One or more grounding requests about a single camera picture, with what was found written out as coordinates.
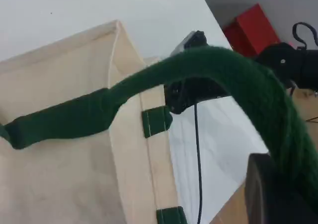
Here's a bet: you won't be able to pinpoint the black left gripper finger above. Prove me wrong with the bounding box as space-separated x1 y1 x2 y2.
244 153 318 224

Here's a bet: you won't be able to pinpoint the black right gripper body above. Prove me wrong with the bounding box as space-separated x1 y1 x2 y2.
163 76 231 115

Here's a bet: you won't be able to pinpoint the cream canvas bag green handles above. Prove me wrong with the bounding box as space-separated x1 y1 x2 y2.
0 19 318 224

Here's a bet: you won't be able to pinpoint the red box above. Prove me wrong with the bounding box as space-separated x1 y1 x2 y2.
222 2 282 58

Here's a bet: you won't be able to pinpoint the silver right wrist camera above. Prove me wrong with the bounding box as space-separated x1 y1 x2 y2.
170 30 207 56

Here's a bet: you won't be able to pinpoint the long black straight cable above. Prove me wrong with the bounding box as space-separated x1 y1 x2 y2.
193 102 204 224

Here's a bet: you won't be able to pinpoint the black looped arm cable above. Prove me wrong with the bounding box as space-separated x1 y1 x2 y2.
292 22 318 51

